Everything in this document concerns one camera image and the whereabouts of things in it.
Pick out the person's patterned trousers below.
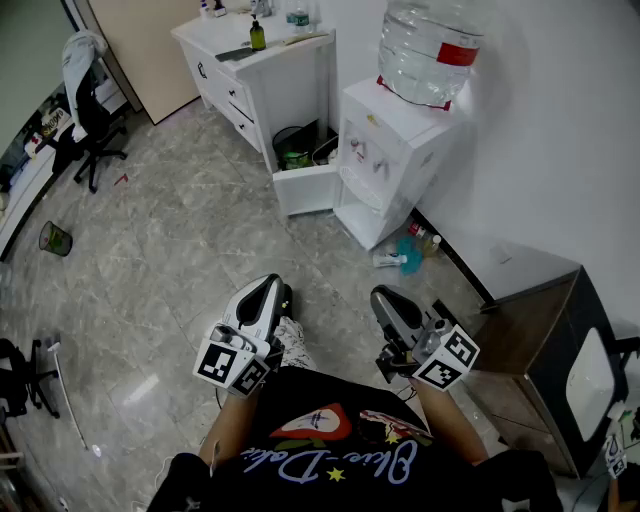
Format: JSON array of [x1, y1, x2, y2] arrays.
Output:
[[272, 315, 319, 372]]

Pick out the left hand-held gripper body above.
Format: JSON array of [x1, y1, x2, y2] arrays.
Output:
[[192, 317, 286, 400]]

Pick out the dark wooden cabinet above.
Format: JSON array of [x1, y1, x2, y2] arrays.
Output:
[[469, 267, 632, 479]]

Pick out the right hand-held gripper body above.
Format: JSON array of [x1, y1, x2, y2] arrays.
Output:
[[374, 315, 481, 392]]

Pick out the green soap bottle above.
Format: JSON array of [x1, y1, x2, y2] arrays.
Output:
[[249, 14, 267, 52]]

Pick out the white jacket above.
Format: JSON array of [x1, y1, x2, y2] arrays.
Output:
[[61, 29, 109, 126]]

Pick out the beige door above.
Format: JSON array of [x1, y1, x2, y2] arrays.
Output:
[[87, 0, 202, 126]]

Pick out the black mesh bin with litter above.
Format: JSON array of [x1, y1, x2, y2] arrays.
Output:
[[38, 220, 75, 258]]

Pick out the white rod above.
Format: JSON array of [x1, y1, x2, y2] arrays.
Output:
[[46, 341, 90, 451]]

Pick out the black swivel chair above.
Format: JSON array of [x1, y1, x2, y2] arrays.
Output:
[[0, 337, 62, 420]]

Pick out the black mesh waste bin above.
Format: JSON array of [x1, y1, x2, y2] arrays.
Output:
[[272, 124, 321, 172]]

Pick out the large clear water jug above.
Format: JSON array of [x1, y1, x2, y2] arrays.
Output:
[[377, 0, 486, 110]]

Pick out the white sink cabinet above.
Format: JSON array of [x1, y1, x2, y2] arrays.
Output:
[[170, 12, 337, 174]]

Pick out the person's black printed t-shirt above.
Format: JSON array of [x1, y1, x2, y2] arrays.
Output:
[[147, 367, 564, 512]]

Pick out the person's left forearm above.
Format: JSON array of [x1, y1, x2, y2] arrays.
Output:
[[198, 384, 269, 469]]

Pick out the black office chair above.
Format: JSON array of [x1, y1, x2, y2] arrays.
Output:
[[72, 64, 129, 195]]

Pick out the white water dispenser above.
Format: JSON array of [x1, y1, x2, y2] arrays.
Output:
[[333, 75, 477, 251]]

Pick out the white curved counter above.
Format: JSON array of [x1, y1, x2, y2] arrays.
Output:
[[0, 84, 76, 262]]

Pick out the person's right forearm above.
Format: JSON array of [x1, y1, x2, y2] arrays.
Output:
[[409, 378, 490, 466]]

